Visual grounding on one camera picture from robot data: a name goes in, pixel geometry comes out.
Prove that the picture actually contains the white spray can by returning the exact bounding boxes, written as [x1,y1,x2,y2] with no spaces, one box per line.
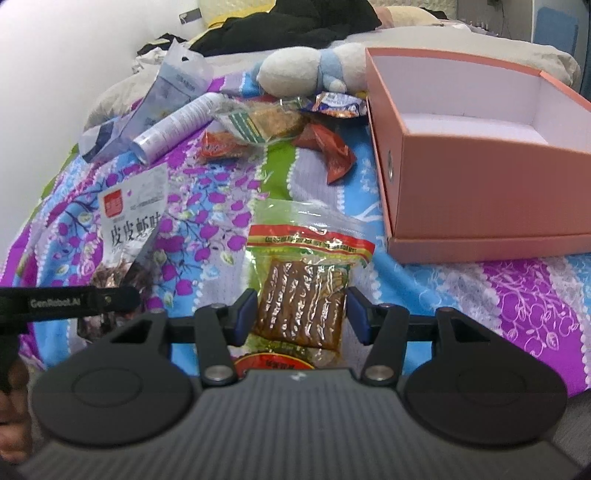
[131,92,225,165]

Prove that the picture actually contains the blue snack packet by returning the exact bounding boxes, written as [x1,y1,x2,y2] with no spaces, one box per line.
[299,92,369,119]

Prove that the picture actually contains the pink cardboard box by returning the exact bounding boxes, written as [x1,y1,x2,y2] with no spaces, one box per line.
[364,46,591,267]

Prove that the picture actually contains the quilted cream headboard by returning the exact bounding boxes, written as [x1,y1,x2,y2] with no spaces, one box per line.
[198,0,279,20]

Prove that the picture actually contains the yellow pillow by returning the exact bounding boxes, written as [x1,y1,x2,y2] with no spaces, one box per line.
[202,14,242,30]

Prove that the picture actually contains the black garment heap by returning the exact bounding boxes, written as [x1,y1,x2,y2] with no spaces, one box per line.
[188,0,384,57]

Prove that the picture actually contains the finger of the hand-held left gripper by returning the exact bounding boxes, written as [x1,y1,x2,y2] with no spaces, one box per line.
[0,285,142,322]

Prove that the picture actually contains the dark red snack packet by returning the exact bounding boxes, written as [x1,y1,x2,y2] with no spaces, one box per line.
[293,122,359,186]

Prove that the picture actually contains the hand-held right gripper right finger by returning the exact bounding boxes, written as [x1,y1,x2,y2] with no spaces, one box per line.
[345,286,496,387]

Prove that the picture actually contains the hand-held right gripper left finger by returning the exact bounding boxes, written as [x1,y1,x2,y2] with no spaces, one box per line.
[107,289,258,387]

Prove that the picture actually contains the heap of clothes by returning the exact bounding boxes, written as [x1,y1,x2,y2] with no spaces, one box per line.
[133,31,186,66]

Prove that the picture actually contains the white and blue plush toy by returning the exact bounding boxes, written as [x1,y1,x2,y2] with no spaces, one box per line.
[256,43,371,99]

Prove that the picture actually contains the person's left hand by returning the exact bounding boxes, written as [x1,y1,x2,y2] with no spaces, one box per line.
[0,362,34,456]

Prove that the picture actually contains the clear green striped cake packet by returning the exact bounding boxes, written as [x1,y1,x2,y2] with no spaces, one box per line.
[211,96,311,147]

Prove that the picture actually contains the clear plastic zip bag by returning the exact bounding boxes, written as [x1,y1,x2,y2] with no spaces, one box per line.
[78,41,214,163]

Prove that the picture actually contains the purple floral printed blanket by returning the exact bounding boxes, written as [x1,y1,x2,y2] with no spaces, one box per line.
[0,69,591,398]

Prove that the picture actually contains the beige pillow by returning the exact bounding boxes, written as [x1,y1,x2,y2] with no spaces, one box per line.
[373,4,445,29]

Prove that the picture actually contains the white snack packet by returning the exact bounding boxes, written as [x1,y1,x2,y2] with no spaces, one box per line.
[76,163,172,343]

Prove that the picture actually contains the clear brown tofu snack packet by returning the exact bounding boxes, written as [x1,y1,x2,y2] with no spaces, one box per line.
[235,200,376,371]

